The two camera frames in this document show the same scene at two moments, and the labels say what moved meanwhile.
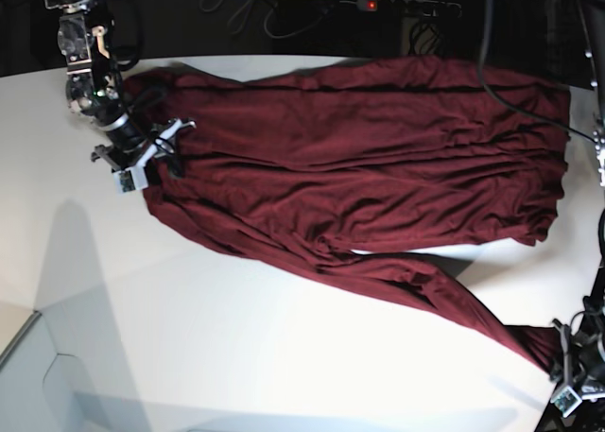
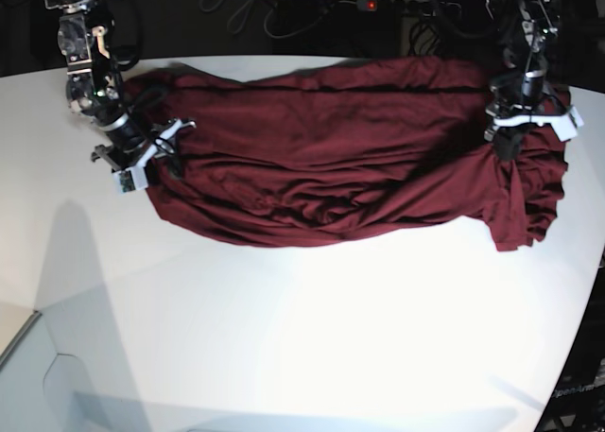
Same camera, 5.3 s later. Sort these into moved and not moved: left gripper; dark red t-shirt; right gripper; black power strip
Moved: right gripper; dark red t-shirt
Not moved: black power strip; left gripper
